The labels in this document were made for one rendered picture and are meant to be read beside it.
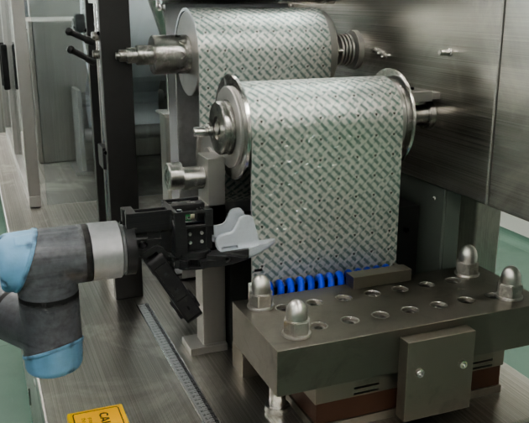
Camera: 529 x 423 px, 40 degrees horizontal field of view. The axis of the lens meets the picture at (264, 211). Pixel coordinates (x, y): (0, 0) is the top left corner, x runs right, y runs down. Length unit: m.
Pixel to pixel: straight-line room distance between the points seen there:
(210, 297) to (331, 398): 0.28
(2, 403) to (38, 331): 1.98
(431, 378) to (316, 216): 0.28
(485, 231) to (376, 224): 0.35
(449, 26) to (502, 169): 0.24
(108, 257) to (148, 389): 0.22
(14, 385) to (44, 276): 2.13
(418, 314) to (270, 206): 0.25
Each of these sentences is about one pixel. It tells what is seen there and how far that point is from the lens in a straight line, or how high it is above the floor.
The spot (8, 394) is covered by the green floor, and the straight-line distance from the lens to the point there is 3.00.
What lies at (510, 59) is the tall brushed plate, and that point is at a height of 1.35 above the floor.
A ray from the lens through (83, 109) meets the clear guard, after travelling 1.98.
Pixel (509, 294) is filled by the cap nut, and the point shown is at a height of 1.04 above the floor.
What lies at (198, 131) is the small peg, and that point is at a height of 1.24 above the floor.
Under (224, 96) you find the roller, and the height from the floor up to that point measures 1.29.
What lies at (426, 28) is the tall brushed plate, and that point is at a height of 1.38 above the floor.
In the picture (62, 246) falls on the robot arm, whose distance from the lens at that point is 0.93.
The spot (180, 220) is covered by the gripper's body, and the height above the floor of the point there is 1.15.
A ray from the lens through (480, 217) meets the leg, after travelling 1.39.
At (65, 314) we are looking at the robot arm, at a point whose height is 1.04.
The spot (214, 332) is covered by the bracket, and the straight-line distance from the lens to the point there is 1.15.
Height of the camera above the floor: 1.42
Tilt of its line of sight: 16 degrees down
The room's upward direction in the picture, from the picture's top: straight up
